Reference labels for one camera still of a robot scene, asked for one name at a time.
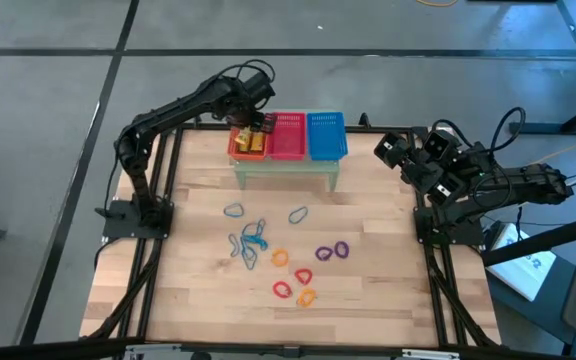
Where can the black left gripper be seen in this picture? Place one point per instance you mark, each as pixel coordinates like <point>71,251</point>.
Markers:
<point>248,111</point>

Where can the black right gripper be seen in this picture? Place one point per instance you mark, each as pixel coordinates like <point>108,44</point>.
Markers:
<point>420,172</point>

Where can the yellow Crayola crayon pack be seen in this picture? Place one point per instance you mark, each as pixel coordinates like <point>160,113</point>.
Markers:
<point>243,140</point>
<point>258,142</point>

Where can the purple rubber band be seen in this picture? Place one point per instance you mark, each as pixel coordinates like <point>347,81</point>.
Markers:
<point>336,250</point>
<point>317,254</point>

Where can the orange rubber band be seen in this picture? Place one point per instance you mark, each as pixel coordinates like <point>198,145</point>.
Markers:
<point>299,300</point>
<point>273,258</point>

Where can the red rubber band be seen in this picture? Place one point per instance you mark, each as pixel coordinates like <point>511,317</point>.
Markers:
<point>297,275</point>
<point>275,289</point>

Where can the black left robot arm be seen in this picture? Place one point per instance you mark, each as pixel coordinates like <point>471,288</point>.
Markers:
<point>178,107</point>

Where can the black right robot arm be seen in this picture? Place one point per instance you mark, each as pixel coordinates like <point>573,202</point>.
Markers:
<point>528,185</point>

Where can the orange plastic basket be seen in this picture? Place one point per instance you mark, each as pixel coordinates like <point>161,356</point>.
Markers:
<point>248,156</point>

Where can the red plastic basket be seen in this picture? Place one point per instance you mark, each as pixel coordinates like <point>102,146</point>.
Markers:
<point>288,145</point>

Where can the pale green small shelf table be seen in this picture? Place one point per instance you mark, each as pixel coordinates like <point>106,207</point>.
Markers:
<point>288,167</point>

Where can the blue plastic basket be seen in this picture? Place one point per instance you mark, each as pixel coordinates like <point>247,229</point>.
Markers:
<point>327,140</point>

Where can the black diagonal metal bar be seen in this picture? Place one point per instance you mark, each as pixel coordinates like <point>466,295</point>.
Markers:
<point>543,240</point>

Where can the white box with blue print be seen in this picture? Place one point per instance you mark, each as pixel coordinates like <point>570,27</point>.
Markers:
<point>523,275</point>

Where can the dark blue side table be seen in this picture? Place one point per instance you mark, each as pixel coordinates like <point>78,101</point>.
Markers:
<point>548,310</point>

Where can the black aluminium table frame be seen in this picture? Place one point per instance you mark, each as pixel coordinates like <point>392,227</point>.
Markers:
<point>368,128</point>

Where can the silver metal bracket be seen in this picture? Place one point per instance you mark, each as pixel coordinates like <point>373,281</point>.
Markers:
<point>153,350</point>
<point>430,354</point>

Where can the black overhead rig frame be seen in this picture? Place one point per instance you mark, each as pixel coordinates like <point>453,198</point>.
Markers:
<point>43,350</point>

